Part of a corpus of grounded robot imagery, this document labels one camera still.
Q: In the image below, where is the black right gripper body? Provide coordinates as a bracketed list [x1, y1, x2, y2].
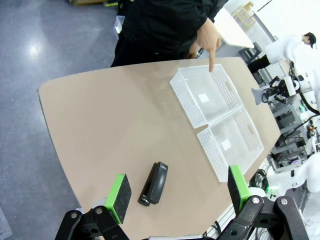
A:
[275, 78, 291, 100]

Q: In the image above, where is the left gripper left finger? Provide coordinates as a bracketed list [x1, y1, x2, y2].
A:
[54, 173, 133, 240]

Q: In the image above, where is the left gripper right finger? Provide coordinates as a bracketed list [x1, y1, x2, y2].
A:
[217, 164, 310, 240]

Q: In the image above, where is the black stapler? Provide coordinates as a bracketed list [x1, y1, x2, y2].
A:
[137, 161, 169, 207]

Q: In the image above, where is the person's right forearm black sleeve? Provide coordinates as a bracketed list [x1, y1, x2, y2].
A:
[199, 0, 230, 26]

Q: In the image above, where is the person's right hand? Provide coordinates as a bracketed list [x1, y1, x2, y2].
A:
[193, 17, 223, 73]

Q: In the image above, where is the person's left hand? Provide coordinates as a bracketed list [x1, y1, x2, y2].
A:
[186, 39, 201, 60]

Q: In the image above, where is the person in white coat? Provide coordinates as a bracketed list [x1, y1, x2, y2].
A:
[247, 31, 318, 75]

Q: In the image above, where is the white square paper label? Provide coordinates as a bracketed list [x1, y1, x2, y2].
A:
[197, 92, 210, 104]
[220, 139, 232, 152]

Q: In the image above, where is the white perforated plastic basket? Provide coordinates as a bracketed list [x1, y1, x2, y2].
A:
[169, 63, 244, 130]
[196, 107, 265, 183]

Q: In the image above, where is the white table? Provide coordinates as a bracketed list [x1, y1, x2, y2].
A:
[214, 7, 256, 50]

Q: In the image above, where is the person in black jacket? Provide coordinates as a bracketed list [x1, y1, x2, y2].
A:
[110, 0, 230, 68]

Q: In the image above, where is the small clear plastic box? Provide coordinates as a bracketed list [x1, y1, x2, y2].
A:
[114, 15, 126, 35]

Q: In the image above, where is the aluminium frame rack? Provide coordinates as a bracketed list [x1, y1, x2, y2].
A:
[271, 98, 310, 173]

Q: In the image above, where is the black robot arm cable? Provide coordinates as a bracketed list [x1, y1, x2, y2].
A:
[297, 87, 320, 116]

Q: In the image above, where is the white slotted base rail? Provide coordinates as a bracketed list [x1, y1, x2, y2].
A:
[207, 199, 241, 240]

